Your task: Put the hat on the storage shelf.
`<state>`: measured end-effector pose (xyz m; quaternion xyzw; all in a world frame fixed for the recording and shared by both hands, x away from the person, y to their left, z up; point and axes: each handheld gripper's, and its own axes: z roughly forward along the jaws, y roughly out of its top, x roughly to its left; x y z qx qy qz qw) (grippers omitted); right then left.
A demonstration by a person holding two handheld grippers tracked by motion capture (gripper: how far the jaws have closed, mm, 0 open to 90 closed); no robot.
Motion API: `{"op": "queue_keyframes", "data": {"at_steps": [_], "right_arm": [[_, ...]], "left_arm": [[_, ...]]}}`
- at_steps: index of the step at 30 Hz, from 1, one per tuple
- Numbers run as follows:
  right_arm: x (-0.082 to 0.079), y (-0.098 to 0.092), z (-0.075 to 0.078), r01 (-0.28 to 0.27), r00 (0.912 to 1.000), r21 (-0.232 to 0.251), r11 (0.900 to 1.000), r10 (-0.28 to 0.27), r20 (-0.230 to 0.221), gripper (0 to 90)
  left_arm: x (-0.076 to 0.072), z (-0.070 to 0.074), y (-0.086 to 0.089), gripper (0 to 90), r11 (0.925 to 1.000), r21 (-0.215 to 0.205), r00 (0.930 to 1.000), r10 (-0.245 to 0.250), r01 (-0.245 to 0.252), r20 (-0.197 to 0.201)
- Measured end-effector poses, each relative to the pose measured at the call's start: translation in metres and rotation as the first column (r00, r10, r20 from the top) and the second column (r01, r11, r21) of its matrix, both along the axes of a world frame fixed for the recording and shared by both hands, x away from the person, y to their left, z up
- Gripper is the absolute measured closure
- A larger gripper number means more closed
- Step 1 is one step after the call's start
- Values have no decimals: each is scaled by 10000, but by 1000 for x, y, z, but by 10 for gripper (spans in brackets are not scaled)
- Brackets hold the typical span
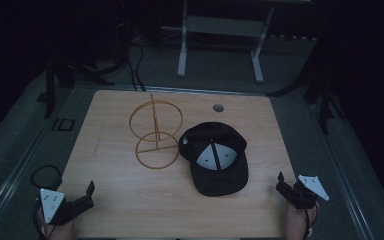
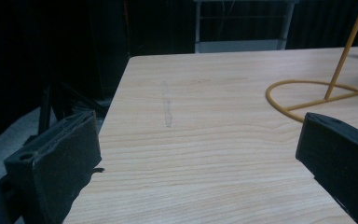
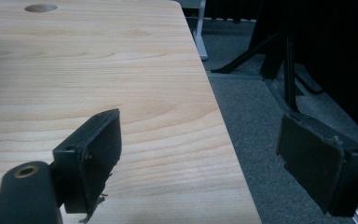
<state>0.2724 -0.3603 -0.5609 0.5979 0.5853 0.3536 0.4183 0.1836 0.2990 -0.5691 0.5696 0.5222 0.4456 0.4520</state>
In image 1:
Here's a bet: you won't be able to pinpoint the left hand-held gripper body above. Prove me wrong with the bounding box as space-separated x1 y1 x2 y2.
39 188 95 226

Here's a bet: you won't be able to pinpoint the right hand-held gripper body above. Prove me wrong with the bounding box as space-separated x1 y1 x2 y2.
275 174 330 210

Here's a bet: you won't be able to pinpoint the black baseball cap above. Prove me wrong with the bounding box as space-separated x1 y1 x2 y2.
178 121 250 198

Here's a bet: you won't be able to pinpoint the gold wire hat stand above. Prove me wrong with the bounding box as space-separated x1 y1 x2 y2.
128 93 184 170

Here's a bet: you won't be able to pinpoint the person's left hand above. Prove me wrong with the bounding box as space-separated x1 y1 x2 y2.
35 207 77 240

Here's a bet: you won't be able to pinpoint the person's right hand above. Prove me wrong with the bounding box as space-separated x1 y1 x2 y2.
284 199 318 240

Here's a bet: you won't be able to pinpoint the black stand legs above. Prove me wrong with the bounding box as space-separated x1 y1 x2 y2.
36 54 129 120
265 71 346 136

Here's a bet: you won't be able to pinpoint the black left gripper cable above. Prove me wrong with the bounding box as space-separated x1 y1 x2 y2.
31 199 48 240

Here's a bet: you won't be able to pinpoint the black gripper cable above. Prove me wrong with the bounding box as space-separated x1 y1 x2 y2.
303 202 320 240
31 199 48 240

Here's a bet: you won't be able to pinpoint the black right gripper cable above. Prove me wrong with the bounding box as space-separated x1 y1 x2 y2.
303 202 320 240

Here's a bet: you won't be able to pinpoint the black coiled floor cable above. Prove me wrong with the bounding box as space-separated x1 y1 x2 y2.
30 164 64 192

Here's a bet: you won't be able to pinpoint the black floor cables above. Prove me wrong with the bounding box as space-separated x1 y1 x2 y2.
125 41 147 92

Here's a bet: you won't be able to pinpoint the white metal desk frame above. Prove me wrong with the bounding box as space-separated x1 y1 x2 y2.
161 0 315 85

